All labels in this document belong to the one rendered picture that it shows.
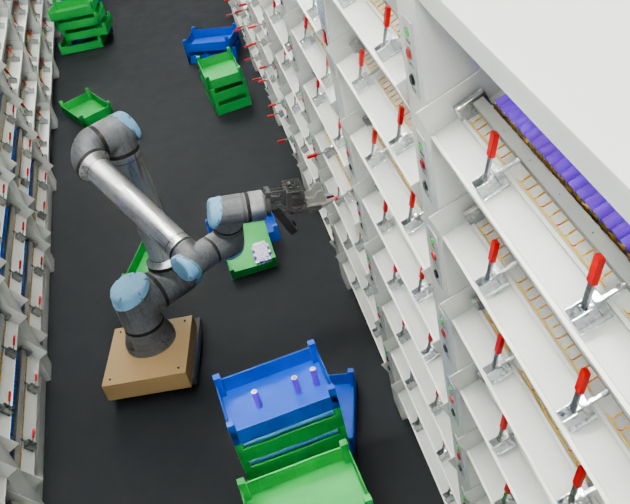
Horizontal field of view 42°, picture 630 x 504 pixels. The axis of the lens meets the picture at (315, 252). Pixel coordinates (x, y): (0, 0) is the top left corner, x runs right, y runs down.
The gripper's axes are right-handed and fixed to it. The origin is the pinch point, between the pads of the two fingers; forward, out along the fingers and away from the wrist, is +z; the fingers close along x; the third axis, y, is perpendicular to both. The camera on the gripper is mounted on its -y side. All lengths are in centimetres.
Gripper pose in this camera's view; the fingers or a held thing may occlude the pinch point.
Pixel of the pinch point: (330, 199)
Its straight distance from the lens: 247.7
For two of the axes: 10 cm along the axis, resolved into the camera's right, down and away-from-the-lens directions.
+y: -0.3, -7.9, -6.1
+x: -2.3, -5.9, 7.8
